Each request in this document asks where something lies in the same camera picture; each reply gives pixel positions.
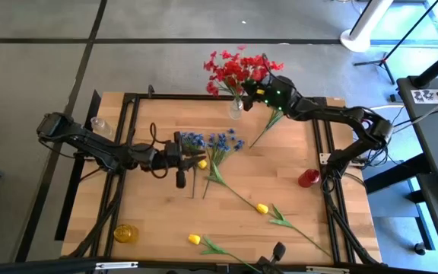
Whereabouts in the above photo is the black cable bundle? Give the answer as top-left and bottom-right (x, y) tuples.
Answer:
(319, 173), (382, 266)

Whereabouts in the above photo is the black side desk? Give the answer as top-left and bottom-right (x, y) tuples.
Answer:
(363, 75), (438, 273)

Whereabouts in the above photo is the clear glass bottle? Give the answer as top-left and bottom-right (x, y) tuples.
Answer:
(90, 116), (114, 140)

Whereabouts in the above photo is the black tripod stand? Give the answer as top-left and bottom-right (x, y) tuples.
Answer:
(353, 0), (438, 85)

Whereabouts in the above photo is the black horizontal bar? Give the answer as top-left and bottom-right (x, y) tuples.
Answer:
(0, 256), (102, 274)

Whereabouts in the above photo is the red vase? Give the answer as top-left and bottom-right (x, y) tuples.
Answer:
(297, 168), (322, 189)

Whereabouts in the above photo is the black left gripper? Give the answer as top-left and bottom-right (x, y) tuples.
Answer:
(161, 130), (208, 190)

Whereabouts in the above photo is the red artificial flower bunch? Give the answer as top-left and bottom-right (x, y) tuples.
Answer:
(202, 49), (252, 100)
(236, 44), (285, 98)

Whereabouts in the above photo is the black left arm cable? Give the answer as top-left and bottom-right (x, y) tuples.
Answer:
(148, 121), (173, 180)

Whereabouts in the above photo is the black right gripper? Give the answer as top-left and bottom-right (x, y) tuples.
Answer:
(241, 75), (300, 116)

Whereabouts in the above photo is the floor stand with white base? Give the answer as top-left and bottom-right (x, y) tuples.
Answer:
(339, 0), (395, 53)

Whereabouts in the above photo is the white cable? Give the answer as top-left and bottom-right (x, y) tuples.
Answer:
(348, 103), (401, 119)

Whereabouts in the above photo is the black knobbed mount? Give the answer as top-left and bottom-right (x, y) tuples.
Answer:
(255, 241), (287, 274)

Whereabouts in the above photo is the clear glass vase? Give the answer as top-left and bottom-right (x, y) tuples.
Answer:
(229, 97), (244, 121)

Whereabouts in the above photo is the white marker label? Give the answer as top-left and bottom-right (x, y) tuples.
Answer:
(410, 88), (438, 105)

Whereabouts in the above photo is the amber glass vase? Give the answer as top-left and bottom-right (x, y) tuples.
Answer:
(113, 223), (140, 244)

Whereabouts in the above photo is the black side panel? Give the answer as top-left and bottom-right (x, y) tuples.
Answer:
(54, 89), (102, 242)

